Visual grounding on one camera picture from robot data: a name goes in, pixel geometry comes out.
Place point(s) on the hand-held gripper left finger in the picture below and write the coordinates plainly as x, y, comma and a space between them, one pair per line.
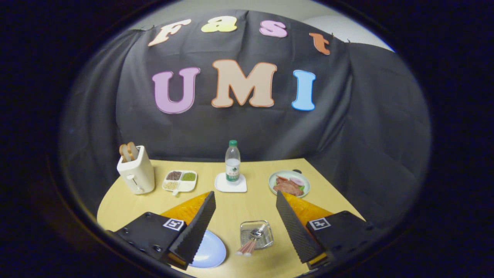
197, 227

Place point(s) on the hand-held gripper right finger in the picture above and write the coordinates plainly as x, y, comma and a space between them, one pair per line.
293, 227

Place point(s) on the blue round plate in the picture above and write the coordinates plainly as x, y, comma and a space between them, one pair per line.
210, 251

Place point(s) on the red meat slices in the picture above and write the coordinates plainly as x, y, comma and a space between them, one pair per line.
287, 188

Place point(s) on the pale green round plate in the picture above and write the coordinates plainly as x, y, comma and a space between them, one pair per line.
289, 183

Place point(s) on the white square coaster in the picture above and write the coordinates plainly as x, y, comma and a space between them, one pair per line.
222, 187

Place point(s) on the white divided dish with beans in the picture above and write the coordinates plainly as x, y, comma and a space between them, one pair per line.
180, 181

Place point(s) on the clear water bottle green cap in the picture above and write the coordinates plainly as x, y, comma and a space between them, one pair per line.
232, 166

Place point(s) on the white toaster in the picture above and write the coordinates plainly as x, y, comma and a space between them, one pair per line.
139, 173

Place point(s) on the brown toast slice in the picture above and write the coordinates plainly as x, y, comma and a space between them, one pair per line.
124, 152
133, 150

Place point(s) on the black backdrop cloth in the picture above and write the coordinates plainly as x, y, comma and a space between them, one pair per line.
347, 135

